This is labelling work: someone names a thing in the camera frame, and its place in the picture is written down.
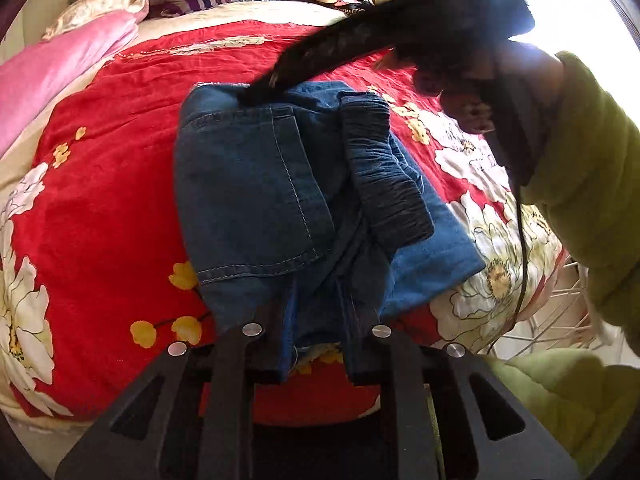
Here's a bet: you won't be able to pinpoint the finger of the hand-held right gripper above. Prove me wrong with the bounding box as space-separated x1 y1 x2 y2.
236 0 408 108

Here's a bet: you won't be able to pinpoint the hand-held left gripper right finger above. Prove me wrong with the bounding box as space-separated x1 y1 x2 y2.
350 324 583 480

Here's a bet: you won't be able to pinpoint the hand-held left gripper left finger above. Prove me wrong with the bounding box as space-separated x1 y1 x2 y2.
54 322 266 480

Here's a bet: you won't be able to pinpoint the blue denim pants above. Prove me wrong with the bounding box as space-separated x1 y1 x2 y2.
173 80 487 387

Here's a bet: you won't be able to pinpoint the person's right hand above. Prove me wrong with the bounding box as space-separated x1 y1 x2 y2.
439 72 501 137

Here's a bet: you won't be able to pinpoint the person's green-clad leg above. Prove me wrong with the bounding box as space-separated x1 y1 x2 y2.
480 347 628 478

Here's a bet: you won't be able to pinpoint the red floral blanket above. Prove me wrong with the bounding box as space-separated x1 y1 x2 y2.
0 10 567 431

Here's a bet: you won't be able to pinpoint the beige satin floral pillow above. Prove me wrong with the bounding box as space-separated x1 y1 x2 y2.
42 0 150 42

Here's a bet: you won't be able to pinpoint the pink quilt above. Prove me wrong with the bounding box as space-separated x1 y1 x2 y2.
0 9 141 161

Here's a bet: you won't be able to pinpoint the black cable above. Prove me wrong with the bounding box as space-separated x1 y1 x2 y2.
486 130 532 358

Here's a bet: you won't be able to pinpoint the white wire rack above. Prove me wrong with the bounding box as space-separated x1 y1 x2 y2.
480 252 603 358

